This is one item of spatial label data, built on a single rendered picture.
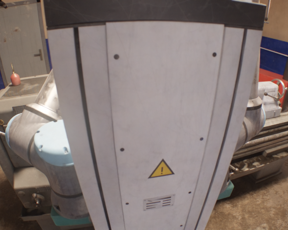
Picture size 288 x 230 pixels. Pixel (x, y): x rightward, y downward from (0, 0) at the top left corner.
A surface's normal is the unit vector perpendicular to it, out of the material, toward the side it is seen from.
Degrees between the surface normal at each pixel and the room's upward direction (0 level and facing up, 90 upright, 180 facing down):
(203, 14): 90
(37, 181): 32
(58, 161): 85
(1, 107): 45
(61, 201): 70
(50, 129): 5
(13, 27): 90
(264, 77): 90
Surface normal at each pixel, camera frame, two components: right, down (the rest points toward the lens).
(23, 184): 0.14, -0.49
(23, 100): 0.18, -0.28
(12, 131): -0.34, -0.29
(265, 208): 0.00, -0.87
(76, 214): 0.23, 0.15
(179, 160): 0.20, 0.48
